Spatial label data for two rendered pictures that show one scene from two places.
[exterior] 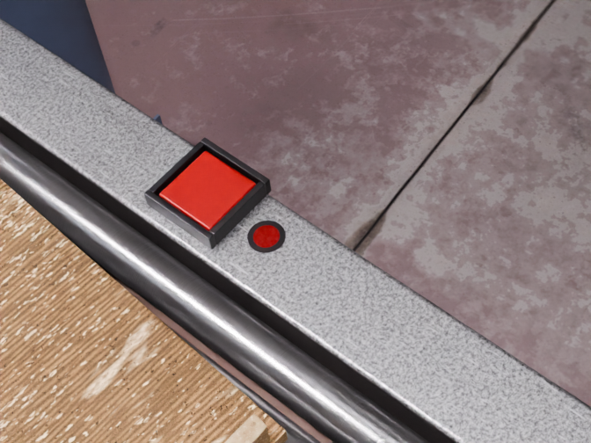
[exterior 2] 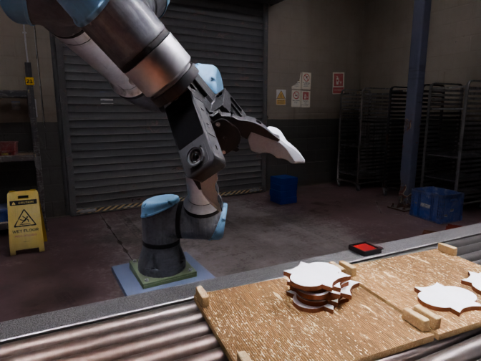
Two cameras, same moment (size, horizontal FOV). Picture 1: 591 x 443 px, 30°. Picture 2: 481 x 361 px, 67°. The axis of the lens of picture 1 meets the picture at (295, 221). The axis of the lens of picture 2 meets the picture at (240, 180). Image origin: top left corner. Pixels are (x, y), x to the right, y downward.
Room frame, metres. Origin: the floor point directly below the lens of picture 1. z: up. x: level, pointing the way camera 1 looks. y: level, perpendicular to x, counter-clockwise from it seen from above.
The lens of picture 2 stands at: (0.60, 1.33, 1.38)
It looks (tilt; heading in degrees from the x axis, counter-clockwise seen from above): 11 degrees down; 288
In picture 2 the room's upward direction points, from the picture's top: straight up
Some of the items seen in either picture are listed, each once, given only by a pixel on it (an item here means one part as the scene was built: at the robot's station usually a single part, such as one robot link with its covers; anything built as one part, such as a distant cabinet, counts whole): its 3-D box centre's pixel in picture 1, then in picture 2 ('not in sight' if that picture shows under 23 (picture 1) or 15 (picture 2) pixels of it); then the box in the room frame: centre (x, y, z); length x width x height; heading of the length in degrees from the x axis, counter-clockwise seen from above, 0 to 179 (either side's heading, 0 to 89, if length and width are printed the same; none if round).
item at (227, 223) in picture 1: (207, 192); (364, 248); (0.55, 0.07, 0.92); 0.08 x 0.08 x 0.02; 43
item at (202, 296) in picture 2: not in sight; (202, 296); (0.93, 0.58, 0.95); 0.06 x 0.02 x 0.03; 130
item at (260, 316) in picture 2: not in sight; (302, 315); (0.70, 0.56, 0.93); 0.41 x 0.35 x 0.02; 40
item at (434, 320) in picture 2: not in sight; (426, 316); (0.44, 0.52, 0.95); 0.06 x 0.02 x 0.03; 129
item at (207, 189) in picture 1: (207, 192); (364, 248); (0.55, 0.07, 0.92); 0.06 x 0.06 x 0.01; 43
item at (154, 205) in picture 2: not in sight; (162, 217); (1.16, 0.35, 1.06); 0.13 x 0.12 x 0.14; 14
